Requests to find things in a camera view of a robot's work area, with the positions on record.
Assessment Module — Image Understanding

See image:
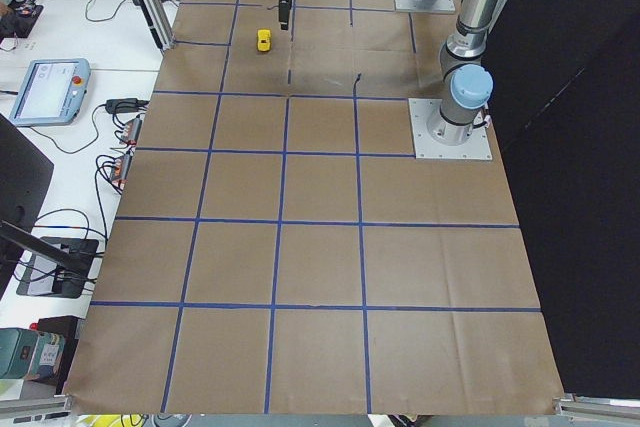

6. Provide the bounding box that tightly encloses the yellow toy beetle car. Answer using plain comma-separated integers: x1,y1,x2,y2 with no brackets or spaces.
256,29,272,52

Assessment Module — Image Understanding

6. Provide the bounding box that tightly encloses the black power adapter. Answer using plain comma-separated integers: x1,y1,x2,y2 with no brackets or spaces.
105,97,149,114

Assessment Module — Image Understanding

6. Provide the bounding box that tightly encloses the robot teach pendant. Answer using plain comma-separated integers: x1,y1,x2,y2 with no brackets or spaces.
9,58,91,127

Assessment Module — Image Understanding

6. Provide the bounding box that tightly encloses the black monitor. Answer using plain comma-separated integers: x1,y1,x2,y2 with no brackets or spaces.
1,118,92,288

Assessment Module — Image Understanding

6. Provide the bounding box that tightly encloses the green device box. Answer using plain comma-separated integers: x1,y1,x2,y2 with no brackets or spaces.
1,316,81,390

